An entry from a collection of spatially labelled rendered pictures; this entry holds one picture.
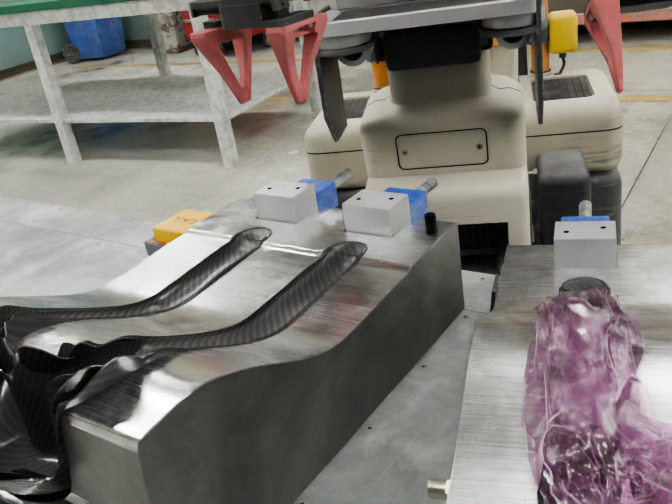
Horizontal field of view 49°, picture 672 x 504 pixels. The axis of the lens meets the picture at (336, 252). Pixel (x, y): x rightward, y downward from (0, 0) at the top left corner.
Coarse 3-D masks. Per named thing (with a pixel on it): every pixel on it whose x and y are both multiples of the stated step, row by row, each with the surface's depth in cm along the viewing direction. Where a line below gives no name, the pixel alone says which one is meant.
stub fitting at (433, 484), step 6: (432, 480) 45; (438, 480) 45; (444, 480) 45; (432, 486) 44; (438, 486) 44; (444, 486) 44; (432, 492) 44; (438, 492) 44; (444, 492) 44; (438, 498) 44; (444, 498) 44
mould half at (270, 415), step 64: (192, 256) 70; (256, 256) 67; (384, 256) 63; (448, 256) 66; (128, 320) 56; (192, 320) 58; (320, 320) 56; (384, 320) 58; (448, 320) 68; (128, 384) 43; (192, 384) 42; (256, 384) 46; (320, 384) 52; (384, 384) 59; (128, 448) 39; (192, 448) 42; (256, 448) 47; (320, 448) 53
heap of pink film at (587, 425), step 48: (576, 336) 43; (624, 336) 44; (528, 384) 43; (576, 384) 41; (624, 384) 41; (528, 432) 42; (576, 432) 39; (624, 432) 39; (576, 480) 37; (624, 480) 35
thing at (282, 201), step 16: (336, 176) 80; (352, 176) 82; (256, 192) 74; (272, 192) 73; (288, 192) 72; (304, 192) 72; (320, 192) 75; (336, 192) 77; (272, 208) 73; (288, 208) 72; (304, 208) 73
